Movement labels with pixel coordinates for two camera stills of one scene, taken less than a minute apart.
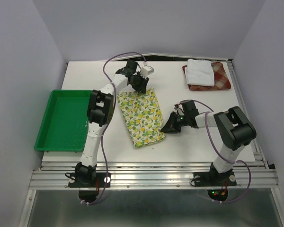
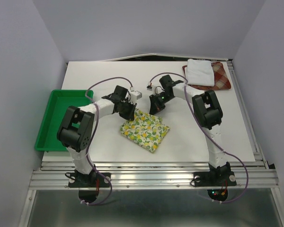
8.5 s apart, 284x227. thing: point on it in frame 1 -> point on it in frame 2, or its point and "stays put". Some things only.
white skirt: x=199 y=73 stays put
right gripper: x=171 y=126 -> x=155 y=106
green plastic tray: x=65 y=123 stays put
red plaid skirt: x=221 y=80 stays put
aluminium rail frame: x=257 y=175 stays put
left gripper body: x=138 y=82 -> x=127 y=109
